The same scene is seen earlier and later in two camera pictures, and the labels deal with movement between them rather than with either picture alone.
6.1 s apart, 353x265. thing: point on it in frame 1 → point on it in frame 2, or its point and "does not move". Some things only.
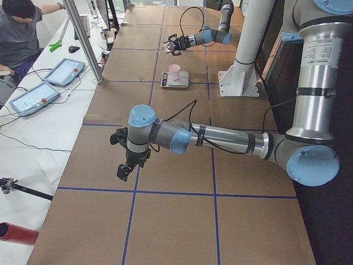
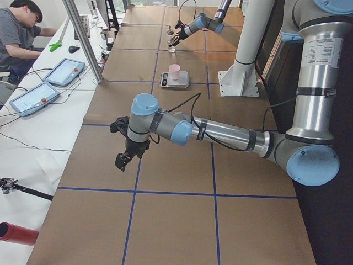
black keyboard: (84, 20) does not move
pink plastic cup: (174, 69) does not move
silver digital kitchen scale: (183, 80) does not move
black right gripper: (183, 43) → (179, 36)
